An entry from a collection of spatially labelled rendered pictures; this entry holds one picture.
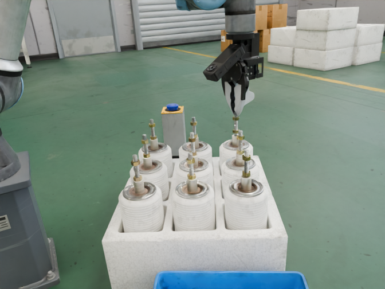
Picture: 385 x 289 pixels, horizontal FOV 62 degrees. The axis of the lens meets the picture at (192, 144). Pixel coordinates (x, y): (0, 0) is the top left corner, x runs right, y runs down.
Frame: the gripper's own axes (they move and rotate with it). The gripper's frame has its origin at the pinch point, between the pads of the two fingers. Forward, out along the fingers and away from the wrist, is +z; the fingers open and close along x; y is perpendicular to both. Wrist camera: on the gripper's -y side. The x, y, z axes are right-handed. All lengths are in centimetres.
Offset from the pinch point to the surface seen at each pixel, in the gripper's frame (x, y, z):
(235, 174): -11.9, -10.3, 11.0
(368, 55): 109, 276, 28
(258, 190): -21.7, -12.4, 10.2
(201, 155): 2.4, -9.8, 11.3
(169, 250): -14.9, -31.7, 20.5
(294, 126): 40, 79, 35
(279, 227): -26.7, -10.9, 17.5
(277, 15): 252, 301, -11
